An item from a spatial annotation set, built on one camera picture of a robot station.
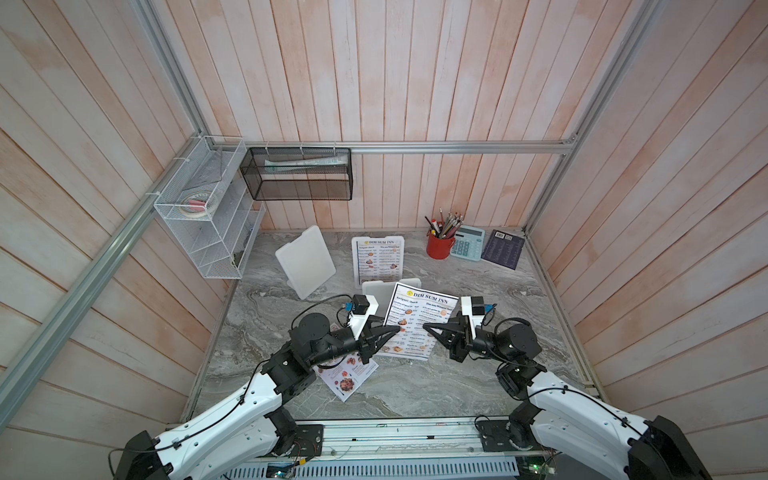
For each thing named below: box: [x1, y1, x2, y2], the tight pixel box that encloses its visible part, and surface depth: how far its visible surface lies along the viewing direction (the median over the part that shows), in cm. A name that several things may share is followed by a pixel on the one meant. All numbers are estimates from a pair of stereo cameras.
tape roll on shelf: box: [178, 192, 215, 218], surface depth 75 cm
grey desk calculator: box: [450, 225, 486, 262], surface depth 116 cm
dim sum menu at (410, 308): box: [378, 282, 459, 360], surface depth 65 cm
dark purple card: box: [481, 229, 525, 270], surface depth 116 cm
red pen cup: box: [424, 207, 464, 260], surface depth 107 cm
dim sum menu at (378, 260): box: [356, 240, 402, 285], surface depth 97 cm
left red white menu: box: [312, 353, 379, 403], surface depth 85 cm
